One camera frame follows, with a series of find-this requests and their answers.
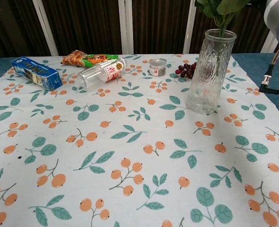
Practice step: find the tall textured glass vase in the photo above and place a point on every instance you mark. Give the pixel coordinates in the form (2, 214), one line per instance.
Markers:
(210, 73)

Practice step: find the dark red grape bunch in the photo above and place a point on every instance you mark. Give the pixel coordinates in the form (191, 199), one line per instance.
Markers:
(186, 69)

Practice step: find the fruit print tablecloth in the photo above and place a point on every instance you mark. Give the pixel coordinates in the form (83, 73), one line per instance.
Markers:
(106, 146)

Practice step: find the white folding screen frame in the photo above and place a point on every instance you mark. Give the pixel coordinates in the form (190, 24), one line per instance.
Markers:
(126, 26)

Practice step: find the teal table cover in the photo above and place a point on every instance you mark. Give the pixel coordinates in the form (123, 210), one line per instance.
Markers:
(255, 63)

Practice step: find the clear plastic bottle red label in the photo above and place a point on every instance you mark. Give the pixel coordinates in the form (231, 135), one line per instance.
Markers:
(101, 72)

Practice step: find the small glass spice jar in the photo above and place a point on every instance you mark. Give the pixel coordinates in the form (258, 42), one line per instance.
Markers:
(157, 67)

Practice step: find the blue cardboard box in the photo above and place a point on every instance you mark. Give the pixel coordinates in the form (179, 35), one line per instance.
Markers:
(36, 72)

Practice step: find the pink artificial rose bouquet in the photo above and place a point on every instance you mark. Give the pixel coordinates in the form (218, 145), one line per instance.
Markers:
(216, 9)

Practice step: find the orange green snack bag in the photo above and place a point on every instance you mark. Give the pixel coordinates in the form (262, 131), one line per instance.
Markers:
(87, 59)

